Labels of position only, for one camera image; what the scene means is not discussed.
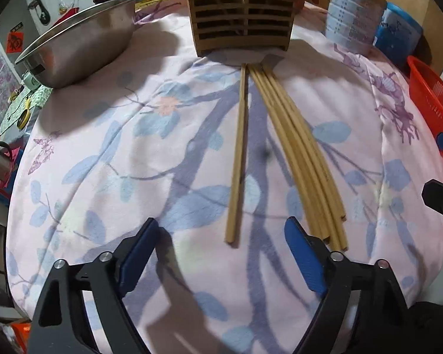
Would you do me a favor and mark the yellow small pan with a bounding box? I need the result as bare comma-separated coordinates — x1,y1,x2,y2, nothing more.
19,98,32,130

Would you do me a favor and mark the red door sticker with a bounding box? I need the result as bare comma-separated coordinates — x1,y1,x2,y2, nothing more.
8,31,25,54

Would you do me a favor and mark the pink floral curtain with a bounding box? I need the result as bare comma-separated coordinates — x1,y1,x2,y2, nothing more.
0,29,26,133

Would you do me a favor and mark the wooden wardrobe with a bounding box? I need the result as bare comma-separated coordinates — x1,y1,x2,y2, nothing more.
373,0,443,74

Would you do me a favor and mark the grey door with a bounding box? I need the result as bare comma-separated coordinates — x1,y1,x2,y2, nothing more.
0,0,41,67

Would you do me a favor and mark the milk powder can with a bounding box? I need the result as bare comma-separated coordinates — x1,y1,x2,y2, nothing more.
324,0,387,55

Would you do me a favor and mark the bundle of wooden chopsticks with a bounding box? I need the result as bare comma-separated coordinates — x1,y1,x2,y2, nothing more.
224,63,349,253

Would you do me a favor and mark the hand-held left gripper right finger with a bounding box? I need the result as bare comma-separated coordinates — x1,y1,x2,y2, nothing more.
285,217,416,354

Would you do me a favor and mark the small white rice cooker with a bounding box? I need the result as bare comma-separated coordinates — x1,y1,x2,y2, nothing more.
22,70,41,91

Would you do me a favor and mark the black hanging bag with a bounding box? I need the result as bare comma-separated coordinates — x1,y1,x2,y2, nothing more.
27,0,50,26

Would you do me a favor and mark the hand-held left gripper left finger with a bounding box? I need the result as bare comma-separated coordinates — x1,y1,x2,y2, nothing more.
29,217,161,354

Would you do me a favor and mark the stainless steel basin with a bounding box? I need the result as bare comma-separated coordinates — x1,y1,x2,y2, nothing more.
15,0,144,89

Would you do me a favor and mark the brown slatted chopstick holder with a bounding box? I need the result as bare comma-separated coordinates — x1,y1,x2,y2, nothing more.
183,0,304,57

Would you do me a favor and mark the green checked tablecloth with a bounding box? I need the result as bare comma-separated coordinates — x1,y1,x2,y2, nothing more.
4,81,56,133

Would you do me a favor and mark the red plastic basket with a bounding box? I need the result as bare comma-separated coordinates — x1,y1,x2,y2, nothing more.
406,56,443,161

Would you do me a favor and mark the blue plastic container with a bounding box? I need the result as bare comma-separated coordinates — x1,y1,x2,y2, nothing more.
373,2,425,68

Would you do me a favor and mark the floral pink bedsheet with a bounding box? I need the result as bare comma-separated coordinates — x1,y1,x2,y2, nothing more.
5,0,443,354

